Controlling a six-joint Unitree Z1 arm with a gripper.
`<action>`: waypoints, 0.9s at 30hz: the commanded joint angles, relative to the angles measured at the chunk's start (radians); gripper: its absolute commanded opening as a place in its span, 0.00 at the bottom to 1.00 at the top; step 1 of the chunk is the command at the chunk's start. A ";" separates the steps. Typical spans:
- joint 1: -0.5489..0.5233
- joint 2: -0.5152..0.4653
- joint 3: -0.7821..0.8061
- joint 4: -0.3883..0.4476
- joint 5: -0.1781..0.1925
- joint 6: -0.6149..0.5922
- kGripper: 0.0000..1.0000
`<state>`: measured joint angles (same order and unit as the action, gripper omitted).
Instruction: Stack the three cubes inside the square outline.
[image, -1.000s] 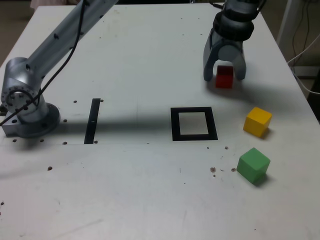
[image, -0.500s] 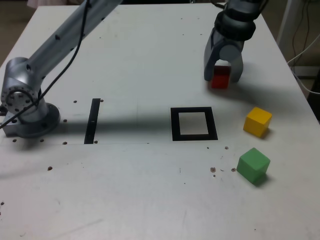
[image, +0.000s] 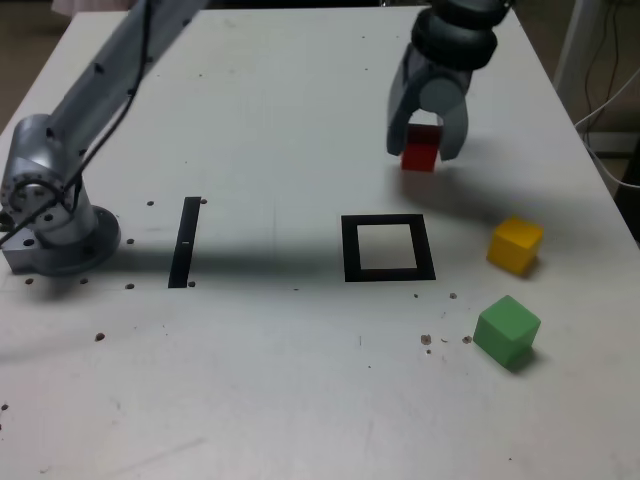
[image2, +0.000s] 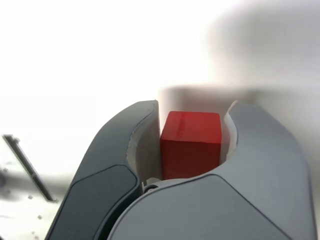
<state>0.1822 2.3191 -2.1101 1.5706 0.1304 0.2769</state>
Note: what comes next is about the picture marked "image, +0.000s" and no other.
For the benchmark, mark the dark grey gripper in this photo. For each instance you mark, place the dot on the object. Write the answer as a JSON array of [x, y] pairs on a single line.
[[442, 74]]

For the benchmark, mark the black tape strip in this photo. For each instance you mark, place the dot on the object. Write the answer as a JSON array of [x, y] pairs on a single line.
[[181, 250]]

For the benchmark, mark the black tape square outline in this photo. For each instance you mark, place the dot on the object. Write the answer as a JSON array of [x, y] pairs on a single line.
[[350, 250]]

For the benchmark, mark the green cube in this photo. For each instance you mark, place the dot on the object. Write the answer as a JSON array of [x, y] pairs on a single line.
[[505, 330]]

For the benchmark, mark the yellow cube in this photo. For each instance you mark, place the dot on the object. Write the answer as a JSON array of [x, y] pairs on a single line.
[[515, 247]]

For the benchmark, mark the red cube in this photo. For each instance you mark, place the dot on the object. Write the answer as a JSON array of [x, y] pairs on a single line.
[[420, 157]]

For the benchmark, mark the white upright post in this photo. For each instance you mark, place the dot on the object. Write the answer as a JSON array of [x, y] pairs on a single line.
[[570, 45]]

